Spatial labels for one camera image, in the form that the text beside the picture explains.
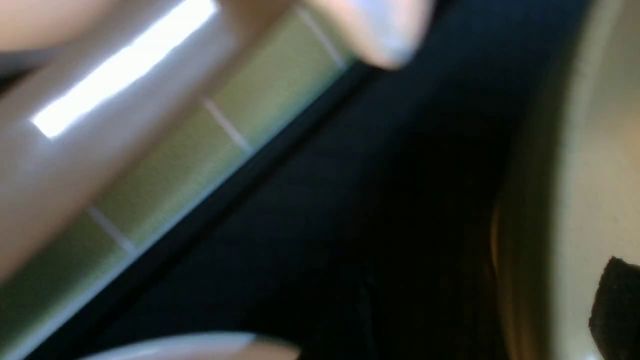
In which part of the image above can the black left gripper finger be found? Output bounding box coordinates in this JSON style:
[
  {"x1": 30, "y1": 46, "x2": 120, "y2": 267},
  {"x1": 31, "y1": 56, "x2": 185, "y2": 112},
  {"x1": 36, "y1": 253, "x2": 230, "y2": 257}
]
[{"x1": 589, "y1": 256, "x2": 640, "y2": 360}]

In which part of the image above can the beige noodle bowl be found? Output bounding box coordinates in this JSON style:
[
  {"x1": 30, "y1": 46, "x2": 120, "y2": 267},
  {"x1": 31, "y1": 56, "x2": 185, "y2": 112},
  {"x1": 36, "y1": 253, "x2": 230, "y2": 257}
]
[{"x1": 491, "y1": 0, "x2": 640, "y2": 360}]

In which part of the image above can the white shallow dish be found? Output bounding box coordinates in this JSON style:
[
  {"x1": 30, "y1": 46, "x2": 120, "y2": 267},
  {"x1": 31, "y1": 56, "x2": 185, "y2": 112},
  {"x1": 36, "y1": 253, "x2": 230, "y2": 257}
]
[{"x1": 85, "y1": 332, "x2": 302, "y2": 360}]

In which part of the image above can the black plastic serving tray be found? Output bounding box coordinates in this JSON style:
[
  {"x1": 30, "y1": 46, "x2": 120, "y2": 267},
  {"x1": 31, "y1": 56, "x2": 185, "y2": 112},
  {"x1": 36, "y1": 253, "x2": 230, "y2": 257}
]
[{"x1": 28, "y1": 0, "x2": 588, "y2": 360}]

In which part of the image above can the green checkered table mat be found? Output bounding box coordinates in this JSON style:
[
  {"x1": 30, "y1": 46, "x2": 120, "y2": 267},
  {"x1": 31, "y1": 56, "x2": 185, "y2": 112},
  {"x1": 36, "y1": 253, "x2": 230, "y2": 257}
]
[{"x1": 0, "y1": 6, "x2": 354, "y2": 360}]

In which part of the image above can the large white plastic bin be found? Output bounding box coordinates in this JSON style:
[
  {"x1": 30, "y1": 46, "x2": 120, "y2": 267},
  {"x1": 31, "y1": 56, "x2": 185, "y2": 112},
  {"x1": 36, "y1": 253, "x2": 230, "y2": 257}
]
[{"x1": 0, "y1": 0, "x2": 293, "y2": 282}]

